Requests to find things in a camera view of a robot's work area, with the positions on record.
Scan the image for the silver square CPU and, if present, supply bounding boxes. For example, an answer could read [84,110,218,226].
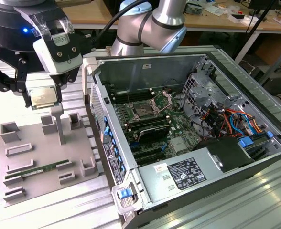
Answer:
[28,87,60,110]

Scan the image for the blue data wire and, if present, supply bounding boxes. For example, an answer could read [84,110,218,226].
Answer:
[230,112,254,138]

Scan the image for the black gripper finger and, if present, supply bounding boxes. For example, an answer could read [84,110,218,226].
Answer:
[0,44,32,109]
[51,69,76,104]

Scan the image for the green motherboard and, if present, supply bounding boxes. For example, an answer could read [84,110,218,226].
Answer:
[107,88,205,167]

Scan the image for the blue disk carrier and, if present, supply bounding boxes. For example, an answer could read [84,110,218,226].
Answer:
[238,137,255,149]

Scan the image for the metal socket cover frame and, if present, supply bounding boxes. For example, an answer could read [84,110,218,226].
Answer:
[150,91,173,114]

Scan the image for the open PC case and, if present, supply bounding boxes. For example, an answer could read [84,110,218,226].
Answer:
[82,52,281,229]

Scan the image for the silver chipset heatsink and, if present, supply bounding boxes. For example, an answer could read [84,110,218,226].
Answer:
[170,138,188,152]

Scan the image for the silver perforated drive cage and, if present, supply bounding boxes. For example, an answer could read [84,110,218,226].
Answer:
[181,73,227,117]

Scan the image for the black installed RAM sticks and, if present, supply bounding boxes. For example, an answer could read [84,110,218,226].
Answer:
[125,114,171,127]

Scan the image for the white desk leg frame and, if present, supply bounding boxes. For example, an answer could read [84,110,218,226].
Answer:
[235,30,261,63]

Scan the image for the CPU socket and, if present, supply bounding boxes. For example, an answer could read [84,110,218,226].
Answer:
[130,102,153,120]

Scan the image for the wooden desk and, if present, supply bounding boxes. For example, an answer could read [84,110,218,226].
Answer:
[61,0,281,31]

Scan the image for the grey case handle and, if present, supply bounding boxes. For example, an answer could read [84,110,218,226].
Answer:
[82,58,100,96]
[111,181,142,214]

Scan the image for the blue case latch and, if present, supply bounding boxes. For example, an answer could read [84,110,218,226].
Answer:
[120,188,132,199]

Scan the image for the red orange wire bundle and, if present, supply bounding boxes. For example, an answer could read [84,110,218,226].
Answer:
[201,107,242,135]

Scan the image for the black expansion card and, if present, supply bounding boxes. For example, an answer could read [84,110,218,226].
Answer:
[138,125,169,144]

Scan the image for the thick black camera cable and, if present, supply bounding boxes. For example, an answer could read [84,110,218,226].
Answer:
[73,0,146,57]

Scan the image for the grey plastic parts rack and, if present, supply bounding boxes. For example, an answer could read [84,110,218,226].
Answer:
[0,106,99,209]

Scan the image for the green RAM stick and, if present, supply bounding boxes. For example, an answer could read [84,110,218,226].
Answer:
[4,159,68,180]

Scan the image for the black RAM slot bank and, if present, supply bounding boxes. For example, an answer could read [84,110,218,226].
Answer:
[110,88,153,102]

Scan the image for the silver power supply unit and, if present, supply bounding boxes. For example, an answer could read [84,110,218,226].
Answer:
[138,147,224,203]

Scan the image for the black expansion slot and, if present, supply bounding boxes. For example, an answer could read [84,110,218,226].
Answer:
[134,152,166,166]
[132,146,165,158]

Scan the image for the black plastic air duct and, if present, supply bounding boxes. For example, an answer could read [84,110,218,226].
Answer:
[193,137,255,174]

